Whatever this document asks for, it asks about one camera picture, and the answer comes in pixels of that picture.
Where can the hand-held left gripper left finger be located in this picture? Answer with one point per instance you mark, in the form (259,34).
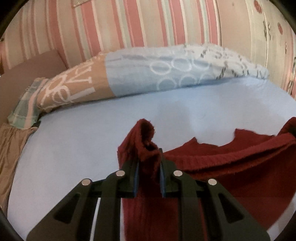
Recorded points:
(136,178)

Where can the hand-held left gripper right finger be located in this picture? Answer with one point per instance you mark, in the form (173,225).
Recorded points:
(163,183)

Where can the red knitted sweater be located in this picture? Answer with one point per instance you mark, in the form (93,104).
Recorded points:
(231,166)

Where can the folded patterned quilt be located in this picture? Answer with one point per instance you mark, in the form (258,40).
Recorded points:
(138,74)

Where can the tan cloth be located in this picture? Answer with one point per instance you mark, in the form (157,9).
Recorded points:
(11,150)

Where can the plaid pillow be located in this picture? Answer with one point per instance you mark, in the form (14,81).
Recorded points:
(25,109)

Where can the brown headboard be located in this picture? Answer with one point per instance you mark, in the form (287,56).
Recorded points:
(27,74)

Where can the white wardrobe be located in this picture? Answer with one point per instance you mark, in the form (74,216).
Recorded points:
(266,46)

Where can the silver framed picture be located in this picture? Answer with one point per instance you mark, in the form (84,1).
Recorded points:
(78,2)

